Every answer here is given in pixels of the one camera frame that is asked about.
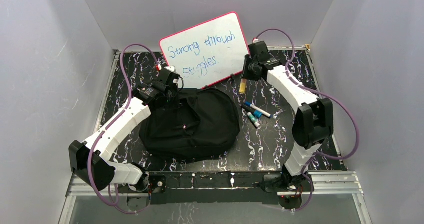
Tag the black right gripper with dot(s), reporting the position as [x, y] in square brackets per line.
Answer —
[245, 74]

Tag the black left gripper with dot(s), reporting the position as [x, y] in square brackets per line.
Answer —
[168, 91]

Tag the yellow pink highlighter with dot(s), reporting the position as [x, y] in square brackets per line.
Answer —
[242, 87]

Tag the black student backpack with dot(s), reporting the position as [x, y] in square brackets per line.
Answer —
[204, 125]

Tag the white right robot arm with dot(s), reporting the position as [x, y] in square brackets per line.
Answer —
[313, 122]

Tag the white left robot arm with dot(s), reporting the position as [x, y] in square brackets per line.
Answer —
[90, 159]

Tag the blue capped white marker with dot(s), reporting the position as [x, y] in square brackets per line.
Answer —
[265, 113]

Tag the pink framed whiteboard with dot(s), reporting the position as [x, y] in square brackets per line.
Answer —
[208, 52]

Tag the black marker pen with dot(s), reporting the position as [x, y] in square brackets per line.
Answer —
[253, 111]

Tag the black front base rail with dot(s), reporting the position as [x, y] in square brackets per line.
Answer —
[227, 186]

